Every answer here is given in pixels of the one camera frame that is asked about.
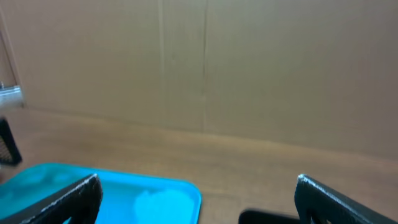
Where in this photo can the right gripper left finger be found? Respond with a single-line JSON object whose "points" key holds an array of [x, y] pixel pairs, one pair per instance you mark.
{"points": [[77, 203]]}

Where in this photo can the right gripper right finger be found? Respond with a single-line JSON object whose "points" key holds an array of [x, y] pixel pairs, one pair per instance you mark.
{"points": [[317, 203]]}

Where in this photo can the teal plastic tray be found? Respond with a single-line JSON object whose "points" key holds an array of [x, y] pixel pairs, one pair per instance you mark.
{"points": [[127, 197]]}

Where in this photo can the black plastic tray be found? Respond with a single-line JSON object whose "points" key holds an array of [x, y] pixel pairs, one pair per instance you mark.
{"points": [[252, 216]]}

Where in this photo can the black mesh object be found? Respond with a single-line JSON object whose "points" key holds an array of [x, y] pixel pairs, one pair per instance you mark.
{"points": [[10, 155]]}

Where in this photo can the silver metal bracket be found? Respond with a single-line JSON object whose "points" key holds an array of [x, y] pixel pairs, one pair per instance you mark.
{"points": [[11, 97]]}

